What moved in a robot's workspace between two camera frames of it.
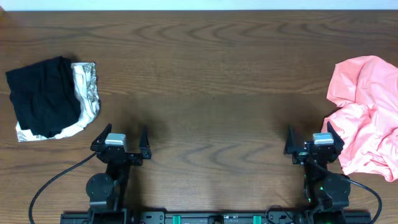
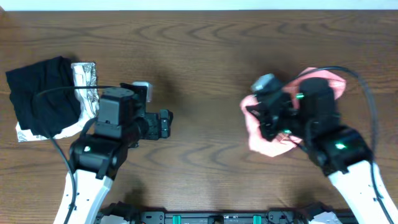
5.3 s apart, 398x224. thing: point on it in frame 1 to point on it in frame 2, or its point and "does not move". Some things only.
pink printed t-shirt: [367, 87] to [285, 142]
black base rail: [215, 217] does not move
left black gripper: [143, 153] to [153, 132]
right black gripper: [291, 148] to [262, 110]
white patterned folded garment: [86, 80] does not move
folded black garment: [43, 96] does not move
